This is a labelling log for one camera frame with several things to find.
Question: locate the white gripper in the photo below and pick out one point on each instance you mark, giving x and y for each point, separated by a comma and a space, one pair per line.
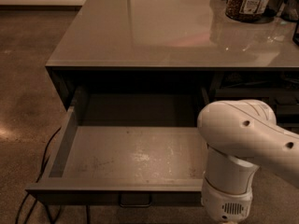
224, 204

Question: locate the grey drawer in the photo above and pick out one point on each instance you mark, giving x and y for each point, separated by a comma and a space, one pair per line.
285, 102
130, 149

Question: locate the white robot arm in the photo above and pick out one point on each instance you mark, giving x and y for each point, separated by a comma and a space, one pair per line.
241, 137

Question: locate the grey drawer cabinet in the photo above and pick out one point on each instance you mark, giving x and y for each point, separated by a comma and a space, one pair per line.
172, 46

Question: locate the dark object table edge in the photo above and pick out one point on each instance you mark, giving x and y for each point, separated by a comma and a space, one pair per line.
295, 37

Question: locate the glass jar of nuts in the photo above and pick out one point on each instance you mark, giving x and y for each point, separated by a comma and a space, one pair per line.
245, 10

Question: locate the clear glass jar right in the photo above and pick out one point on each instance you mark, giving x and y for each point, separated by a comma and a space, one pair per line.
290, 11

